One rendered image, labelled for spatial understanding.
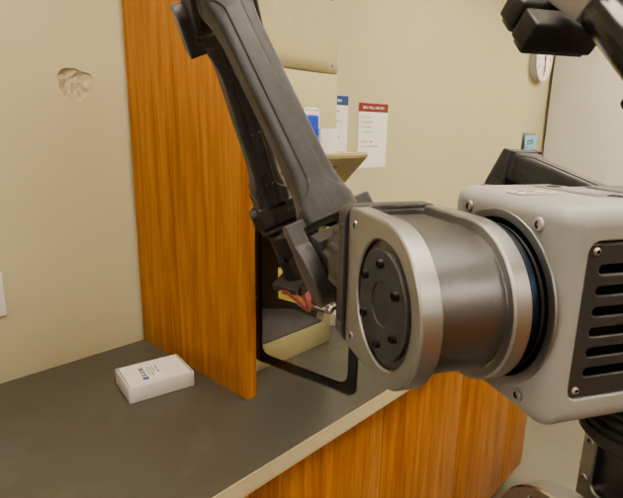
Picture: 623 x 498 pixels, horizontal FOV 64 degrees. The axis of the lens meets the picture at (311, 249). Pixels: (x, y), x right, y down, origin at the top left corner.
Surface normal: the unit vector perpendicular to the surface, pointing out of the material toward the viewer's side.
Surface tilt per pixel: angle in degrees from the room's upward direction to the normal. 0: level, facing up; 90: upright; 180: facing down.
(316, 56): 90
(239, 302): 90
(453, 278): 52
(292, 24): 90
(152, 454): 0
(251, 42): 68
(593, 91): 90
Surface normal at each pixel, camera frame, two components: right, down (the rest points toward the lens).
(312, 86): 0.72, 0.18
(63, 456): 0.02, -0.97
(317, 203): 0.11, -0.15
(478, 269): 0.22, -0.42
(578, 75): -0.69, 0.16
